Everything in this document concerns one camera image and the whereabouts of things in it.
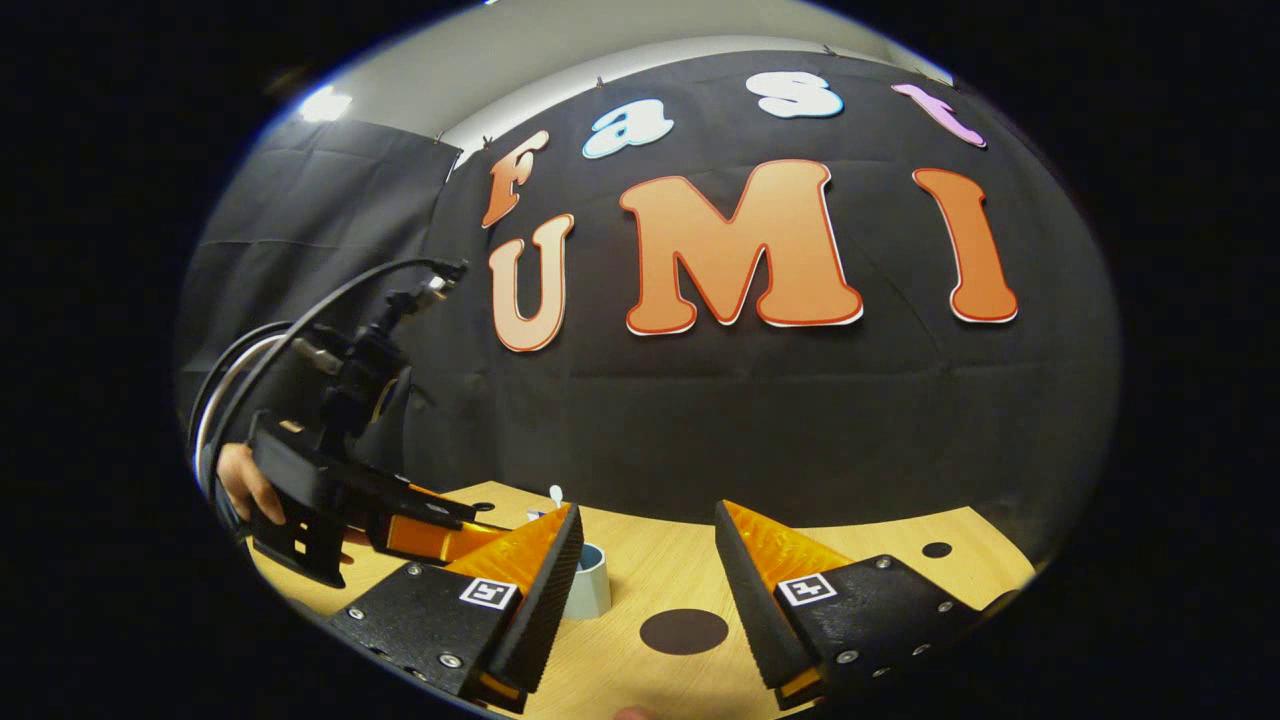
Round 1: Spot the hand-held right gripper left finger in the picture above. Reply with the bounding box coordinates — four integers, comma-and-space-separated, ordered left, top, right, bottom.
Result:
325, 502, 585, 714

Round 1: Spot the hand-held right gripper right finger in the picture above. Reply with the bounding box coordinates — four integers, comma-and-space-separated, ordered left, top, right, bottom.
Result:
713, 499, 1022, 712

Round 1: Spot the pale blue cup wooden handle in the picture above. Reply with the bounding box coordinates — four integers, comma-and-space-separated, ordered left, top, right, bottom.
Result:
558, 543, 613, 622

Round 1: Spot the dark brown round coaster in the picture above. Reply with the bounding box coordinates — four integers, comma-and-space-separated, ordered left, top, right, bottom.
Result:
639, 608, 730, 657

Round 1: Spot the wooden desktop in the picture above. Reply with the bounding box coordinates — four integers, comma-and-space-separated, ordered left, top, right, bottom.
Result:
245, 480, 1037, 720

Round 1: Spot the black backdrop cloth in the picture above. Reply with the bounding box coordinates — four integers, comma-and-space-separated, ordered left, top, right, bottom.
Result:
172, 50, 1123, 561

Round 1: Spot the ceiling light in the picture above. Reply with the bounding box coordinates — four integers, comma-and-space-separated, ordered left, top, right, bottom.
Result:
298, 84, 354, 124

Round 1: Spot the white cable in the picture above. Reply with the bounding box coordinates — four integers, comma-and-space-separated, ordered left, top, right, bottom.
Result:
194, 333, 293, 491

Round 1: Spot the black cable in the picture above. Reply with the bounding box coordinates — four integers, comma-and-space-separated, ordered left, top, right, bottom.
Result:
186, 256, 469, 471

